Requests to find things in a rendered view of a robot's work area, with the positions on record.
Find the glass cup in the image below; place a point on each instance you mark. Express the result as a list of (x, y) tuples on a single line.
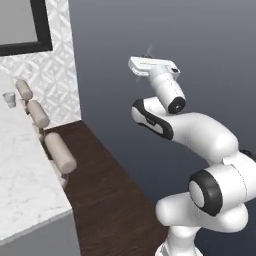
[(9, 99)]

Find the beige cushioned bar stool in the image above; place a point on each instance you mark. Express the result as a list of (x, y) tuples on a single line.
[(24, 89), (38, 113), (60, 153)]

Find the black framed window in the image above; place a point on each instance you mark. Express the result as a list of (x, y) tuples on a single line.
[(42, 30)]

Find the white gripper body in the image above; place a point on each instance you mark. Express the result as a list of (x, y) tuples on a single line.
[(148, 65)]

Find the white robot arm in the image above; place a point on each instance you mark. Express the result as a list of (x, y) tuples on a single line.
[(206, 140)]

